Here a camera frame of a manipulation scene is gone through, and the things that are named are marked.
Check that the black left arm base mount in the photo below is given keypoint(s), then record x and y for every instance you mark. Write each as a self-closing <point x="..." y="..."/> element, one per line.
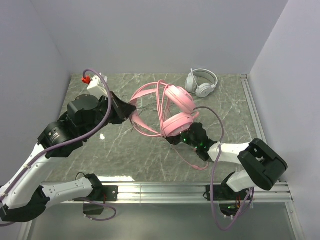
<point x="108" y="193"/>

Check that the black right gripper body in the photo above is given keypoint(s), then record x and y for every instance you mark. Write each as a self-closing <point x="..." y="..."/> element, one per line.
<point x="183" y="136"/>

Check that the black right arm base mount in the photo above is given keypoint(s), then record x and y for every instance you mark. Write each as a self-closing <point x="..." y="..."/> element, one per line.
<point x="229" y="201"/>

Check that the aluminium front rail frame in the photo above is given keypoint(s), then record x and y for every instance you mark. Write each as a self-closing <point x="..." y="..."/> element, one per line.
<point x="166" y="211"/>

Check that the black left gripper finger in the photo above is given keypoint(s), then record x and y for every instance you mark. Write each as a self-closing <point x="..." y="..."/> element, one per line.
<point x="120" y="106"/>
<point x="121" y="116"/>

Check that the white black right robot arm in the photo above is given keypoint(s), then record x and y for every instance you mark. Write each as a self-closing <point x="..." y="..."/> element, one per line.
<point x="262" y="166"/>

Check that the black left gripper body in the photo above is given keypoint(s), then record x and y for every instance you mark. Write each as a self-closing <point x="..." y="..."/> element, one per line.
<point x="116" y="105"/>

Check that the aluminium right side rail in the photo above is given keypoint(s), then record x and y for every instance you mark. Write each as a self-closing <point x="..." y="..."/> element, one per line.
<point x="252" y="108"/>

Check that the pink headphones with cable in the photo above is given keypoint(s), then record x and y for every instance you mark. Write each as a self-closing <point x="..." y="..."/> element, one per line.
<point x="175" y="109"/>

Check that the white headphones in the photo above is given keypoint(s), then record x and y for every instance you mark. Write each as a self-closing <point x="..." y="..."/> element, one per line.
<point x="201" y="82"/>

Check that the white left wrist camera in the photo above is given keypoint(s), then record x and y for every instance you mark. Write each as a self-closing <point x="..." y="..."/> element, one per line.
<point x="95" y="86"/>

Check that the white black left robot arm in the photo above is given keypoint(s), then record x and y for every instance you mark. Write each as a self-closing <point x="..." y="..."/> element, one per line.
<point x="24" y="197"/>

